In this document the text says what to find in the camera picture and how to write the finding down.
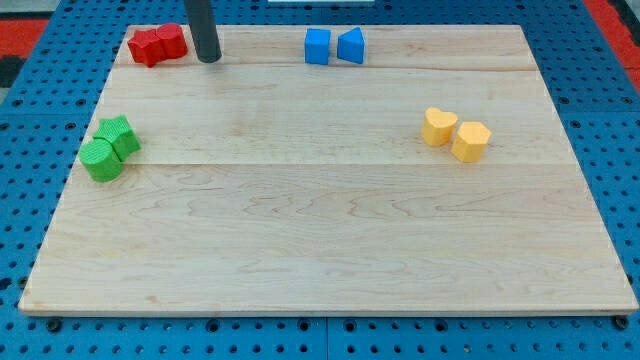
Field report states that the yellow heart block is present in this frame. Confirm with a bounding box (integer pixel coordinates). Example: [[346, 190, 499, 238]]
[[421, 107, 458, 146]]

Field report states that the blue cube block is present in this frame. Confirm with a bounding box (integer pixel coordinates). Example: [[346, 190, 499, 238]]
[[304, 28, 331, 65]]

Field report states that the blue triangular prism block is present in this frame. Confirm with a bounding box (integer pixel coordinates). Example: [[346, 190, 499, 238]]
[[337, 27, 366, 64]]

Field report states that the yellow hexagon block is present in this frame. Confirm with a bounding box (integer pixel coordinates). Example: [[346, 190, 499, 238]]
[[451, 121, 492, 163]]

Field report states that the red cylinder block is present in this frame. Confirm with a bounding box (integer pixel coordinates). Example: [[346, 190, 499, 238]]
[[156, 23, 188, 59]]

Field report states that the dark grey cylindrical robot stick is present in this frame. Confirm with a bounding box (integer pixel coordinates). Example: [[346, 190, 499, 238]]
[[184, 0, 222, 63]]

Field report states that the green star block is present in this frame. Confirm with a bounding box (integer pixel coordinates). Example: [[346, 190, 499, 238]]
[[93, 115, 141, 162]]

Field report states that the red star block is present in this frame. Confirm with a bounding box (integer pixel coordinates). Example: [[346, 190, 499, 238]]
[[127, 29, 166, 67]]

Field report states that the green cylinder block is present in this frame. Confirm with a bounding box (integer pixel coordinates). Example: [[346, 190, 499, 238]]
[[79, 139, 123, 182]]

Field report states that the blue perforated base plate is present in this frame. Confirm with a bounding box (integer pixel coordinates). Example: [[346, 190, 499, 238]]
[[1, 0, 639, 359]]

